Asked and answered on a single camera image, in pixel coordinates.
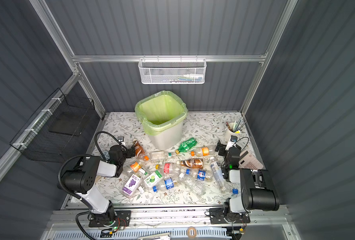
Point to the pepsi label bottle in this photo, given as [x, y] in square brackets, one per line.
[199, 174]

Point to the purple grape label bottle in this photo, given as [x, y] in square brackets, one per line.
[131, 185]

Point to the orange cap small bottle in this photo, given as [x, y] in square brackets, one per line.
[136, 168]

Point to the tall clear water bottle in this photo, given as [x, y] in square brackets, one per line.
[217, 175]

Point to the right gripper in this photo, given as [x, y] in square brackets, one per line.
[223, 149]

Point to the green label square bottle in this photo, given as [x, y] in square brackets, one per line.
[151, 180]

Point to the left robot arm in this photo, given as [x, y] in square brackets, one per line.
[77, 177]

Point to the black wire wall basket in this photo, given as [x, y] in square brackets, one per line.
[62, 130]

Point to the red label clear bottle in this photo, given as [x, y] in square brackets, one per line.
[168, 168]

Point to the pink calculator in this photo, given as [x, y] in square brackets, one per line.
[248, 161]

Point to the white wire wall basket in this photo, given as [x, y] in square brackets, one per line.
[170, 73]

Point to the green plastic bottle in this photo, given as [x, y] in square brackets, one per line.
[186, 146]

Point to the blue label clear bottle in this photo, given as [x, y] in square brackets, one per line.
[165, 185]

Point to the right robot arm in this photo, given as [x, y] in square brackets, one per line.
[252, 186]

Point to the white pen cup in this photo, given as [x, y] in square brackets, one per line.
[229, 132]

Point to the white plastic waste bin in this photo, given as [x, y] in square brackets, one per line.
[168, 138]

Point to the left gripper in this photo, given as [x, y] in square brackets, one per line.
[128, 152]

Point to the clear square bottle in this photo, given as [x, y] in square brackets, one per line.
[161, 156]

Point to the brown small bottle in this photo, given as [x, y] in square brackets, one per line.
[140, 153]

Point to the white tube in basket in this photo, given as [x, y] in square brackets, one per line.
[194, 76]

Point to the tape roll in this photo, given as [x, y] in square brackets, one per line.
[191, 233]

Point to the green bin liner bag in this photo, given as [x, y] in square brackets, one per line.
[160, 112]

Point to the brown coffee bottle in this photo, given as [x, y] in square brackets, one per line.
[191, 163]

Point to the orange label clear bottle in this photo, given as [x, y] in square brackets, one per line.
[204, 151]

